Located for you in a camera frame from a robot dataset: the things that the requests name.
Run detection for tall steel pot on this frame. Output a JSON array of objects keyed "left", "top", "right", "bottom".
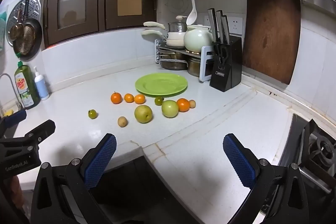
[{"left": 187, "top": 57, "right": 208, "bottom": 77}]

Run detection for green plate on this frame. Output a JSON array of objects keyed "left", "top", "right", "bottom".
[{"left": 135, "top": 73, "right": 188, "bottom": 97}]

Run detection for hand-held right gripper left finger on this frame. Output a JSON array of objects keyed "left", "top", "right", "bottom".
[{"left": 31, "top": 133, "right": 117, "bottom": 224}]

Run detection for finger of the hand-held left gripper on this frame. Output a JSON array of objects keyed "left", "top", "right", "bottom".
[
  {"left": 0, "top": 110, "right": 27, "bottom": 138},
  {"left": 14, "top": 119, "right": 56, "bottom": 153}
]

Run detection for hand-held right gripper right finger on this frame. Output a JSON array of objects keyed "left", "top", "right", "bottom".
[{"left": 223, "top": 133, "right": 310, "bottom": 224}]

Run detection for white ceramic pot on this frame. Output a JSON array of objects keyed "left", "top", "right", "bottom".
[{"left": 183, "top": 25, "right": 214, "bottom": 52}]

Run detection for light green apple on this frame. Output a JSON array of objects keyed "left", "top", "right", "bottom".
[{"left": 161, "top": 100, "right": 180, "bottom": 118}]

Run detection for white pump bottle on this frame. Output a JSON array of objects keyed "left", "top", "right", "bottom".
[{"left": 33, "top": 66, "right": 50, "bottom": 101}]

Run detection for wooden cutting board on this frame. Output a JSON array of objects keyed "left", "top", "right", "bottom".
[{"left": 241, "top": 0, "right": 301, "bottom": 85}]

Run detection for green dish soap bottle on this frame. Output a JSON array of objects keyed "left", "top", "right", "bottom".
[{"left": 14, "top": 61, "right": 41, "bottom": 110}]

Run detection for grey pot rack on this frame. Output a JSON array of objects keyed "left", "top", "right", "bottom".
[{"left": 154, "top": 39, "right": 216, "bottom": 82}]

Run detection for wide steel pot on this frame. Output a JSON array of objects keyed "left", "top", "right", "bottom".
[{"left": 159, "top": 52, "right": 188, "bottom": 71}]

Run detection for steel pot with lid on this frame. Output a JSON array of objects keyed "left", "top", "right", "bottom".
[{"left": 167, "top": 15, "right": 187, "bottom": 33}]

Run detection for gas stove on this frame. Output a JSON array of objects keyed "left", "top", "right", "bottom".
[{"left": 278, "top": 113, "right": 336, "bottom": 214}]

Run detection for steel range hood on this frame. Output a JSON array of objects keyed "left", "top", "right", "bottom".
[{"left": 299, "top": 0, "right": 336, "bottom": 17}]

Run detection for person's left hand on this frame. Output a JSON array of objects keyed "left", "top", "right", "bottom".
[{"left": 9, "top": 175, "right": 25, "bottom": 204}]

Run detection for white ladle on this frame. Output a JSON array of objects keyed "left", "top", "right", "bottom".
[{"left": 186, "top": 0, "right": 198, "bottom": 25}]

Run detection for large orange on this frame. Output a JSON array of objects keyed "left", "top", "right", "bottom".
[{"left": 110, "top": 92, "right": 123, "bottom": 104}]

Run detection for black kitchen scissors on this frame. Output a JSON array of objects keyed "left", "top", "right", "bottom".
[{"left": 214, "top": 44, "right": 229, "bottom": 69}]

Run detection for teal cloth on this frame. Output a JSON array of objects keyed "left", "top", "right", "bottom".
[{"left": 0, "top": 11, "right": 7, "bottom": 51}]

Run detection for perforated steel steamer plate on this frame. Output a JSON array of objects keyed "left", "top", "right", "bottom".
[{"left": 5, "top": 0, "right": 42, "bottom": 46}]

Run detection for black knife block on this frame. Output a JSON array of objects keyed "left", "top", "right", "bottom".
[{"left": 209, "top": 35, "right": 242, "bottom": 93}]

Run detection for steel faucet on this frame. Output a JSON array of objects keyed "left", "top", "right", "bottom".
[{"left": 0, "top": 73, "right": 23, "bottom": 110}]

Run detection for steel-handled knife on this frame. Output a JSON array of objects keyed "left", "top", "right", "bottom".
[
  {"left": 207, "top": 8, "right": 219, "bottom": 43},
  {"left": 216, "top": 10, "right": 226, "bottom": 43},
  {"left": 221, "top": 15, "right": 231, "bottom": 45}
]

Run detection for black frying pan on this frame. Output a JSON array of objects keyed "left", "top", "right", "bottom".
[{"left": 13, "top": 0, "right": 43, "bottom": 61}]

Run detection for small copper pan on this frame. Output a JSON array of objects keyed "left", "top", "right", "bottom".
[{"left": 9, "top": 9, "right": 24, "bottom": 42}]

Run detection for white saucepan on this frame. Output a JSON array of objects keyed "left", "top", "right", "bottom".
[
  {"left": 143, "top": 21, "right": 187, "bottom": 41},
  {"left": 141, "top": 29, "right": 185, "bottom": 47}
]

